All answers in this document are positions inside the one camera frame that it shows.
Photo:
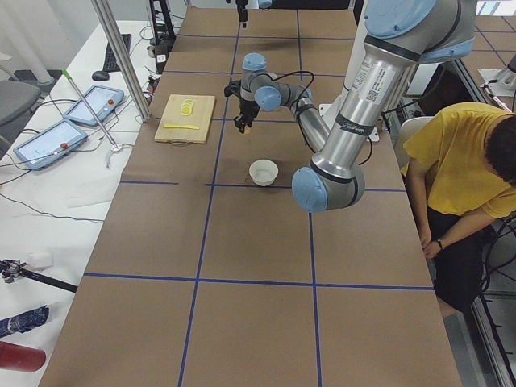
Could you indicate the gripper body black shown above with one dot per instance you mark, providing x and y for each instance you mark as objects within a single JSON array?
[
  {"x": 247, "y": 106},
  {"x": 242, "y": 9}
]

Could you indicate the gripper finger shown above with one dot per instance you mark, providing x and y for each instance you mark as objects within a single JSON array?
[
  {"x": 244, "y": 22},
  {"x": 250, "y": 120},
  {"x": 239, "y": 123}
]

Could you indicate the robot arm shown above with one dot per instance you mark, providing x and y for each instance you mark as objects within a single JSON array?
[{"x": 399, "y": 34}]

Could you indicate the wooden cutting board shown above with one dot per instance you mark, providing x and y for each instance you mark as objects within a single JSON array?
[{"x": 201, "y": 116}]

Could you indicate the white bowl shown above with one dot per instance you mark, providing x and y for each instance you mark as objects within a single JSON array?
[{"x": 263, "y": 172}]

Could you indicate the yellow lemon slices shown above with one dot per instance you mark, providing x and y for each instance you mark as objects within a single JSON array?
[{"x": 187, "y": 107}]

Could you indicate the yellow plastic knife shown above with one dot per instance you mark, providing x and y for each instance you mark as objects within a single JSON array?
[{"x": 181, "y": 127}]

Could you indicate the teach pendant far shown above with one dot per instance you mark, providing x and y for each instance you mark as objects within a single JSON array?
[{"x": 103, "y": 100}]

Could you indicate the teach pendant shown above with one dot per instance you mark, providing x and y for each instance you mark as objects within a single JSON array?
[
  {"x": 50, "y": 145},
  {"x": 103, "y": 100}
]

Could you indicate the black computer mouse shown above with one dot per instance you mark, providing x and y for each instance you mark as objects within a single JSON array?
[{"x": 100, "y": 76}]

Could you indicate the white plastic chair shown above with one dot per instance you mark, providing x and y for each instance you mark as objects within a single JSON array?
[{"x": 406, "y": 131}]

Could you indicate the metal rod green tip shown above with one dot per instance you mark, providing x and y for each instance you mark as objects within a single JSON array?
[{"x": 115, "y": 146}]

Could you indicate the teach pendant near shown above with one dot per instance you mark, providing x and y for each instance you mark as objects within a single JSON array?
[{"x": 50, "y": 145}]

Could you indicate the person in yellow shirt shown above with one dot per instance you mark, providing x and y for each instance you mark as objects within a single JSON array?
[{"x": 460, "y": 178}]

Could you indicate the grey office chair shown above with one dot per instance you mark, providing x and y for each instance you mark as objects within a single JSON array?
[{"x": 18, "y": 100}]

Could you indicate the black tripod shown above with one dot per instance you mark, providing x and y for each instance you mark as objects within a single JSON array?
[{"x": 13, "y": 269}]

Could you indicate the folded blue umbrella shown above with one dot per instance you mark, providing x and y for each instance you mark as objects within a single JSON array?
[{"x": 25, "y": 321}]

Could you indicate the red cylinder bottle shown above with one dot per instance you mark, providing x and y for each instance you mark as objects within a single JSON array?
[{"x": 19, "y": 358}]

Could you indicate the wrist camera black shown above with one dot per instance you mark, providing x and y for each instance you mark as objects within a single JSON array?
[{"x": 232, "y": 89}]

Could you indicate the aluminium frame post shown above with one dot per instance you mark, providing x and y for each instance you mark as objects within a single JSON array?
[{"x": 114, "y": 37}]

